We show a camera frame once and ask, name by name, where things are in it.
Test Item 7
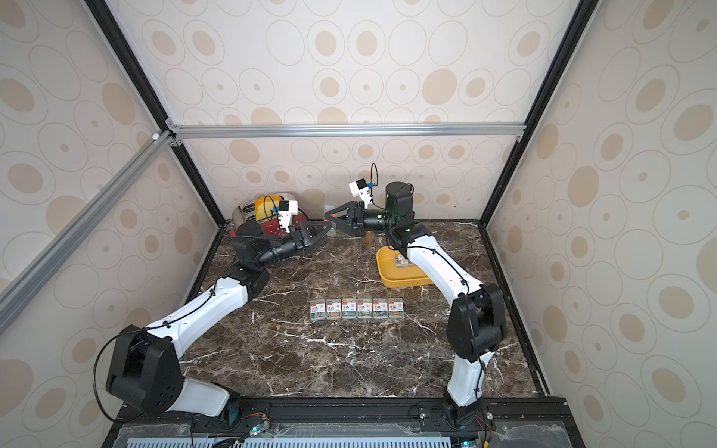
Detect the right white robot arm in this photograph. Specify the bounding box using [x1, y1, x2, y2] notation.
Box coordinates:
[324, 179, 506, 421]

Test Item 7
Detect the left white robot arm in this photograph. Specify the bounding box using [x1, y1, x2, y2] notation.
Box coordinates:
[106, 220, 332, 420]

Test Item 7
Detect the yellow plastic storage tray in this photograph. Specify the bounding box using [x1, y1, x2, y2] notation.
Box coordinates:
[376, 248, 433, 289]

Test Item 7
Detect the red polka dot toaster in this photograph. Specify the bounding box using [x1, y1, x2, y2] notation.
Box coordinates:
[229, 192, 296, 237]

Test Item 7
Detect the left cinnamon spice bottle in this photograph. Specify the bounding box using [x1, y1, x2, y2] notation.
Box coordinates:
[362, 233, 375, 247]

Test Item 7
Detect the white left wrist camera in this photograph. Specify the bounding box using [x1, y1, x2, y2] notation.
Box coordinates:
[277, 200, 299, 233]

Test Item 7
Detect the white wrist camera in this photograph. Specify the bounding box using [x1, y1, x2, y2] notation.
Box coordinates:
[277, 200, 299, 233]
[349, 178, 375, 209]

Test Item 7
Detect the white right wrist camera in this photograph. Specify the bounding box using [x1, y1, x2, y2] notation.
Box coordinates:
[349, 178, 375, 209]

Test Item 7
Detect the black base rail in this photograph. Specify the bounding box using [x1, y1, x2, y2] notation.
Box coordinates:
[103, 398, 584, 447]

